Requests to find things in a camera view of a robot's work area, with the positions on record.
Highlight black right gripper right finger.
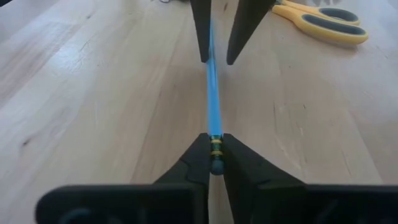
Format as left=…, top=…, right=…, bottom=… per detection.
left=223, top=133, right=398, bottom=224

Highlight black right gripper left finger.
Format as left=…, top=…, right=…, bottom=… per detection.
left=35, top=133, right=212, bottom=224

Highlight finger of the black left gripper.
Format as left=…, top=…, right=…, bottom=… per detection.
left=226, top=0, right=276, bottom=65
left=190, top=0, right=212, bottom=63

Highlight yellow-handled scissors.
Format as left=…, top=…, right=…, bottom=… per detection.
left=272, top=0, right=369, bottom=46

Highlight blue pencil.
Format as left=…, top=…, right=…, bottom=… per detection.
left=205, top=18, right=225, bottom=176

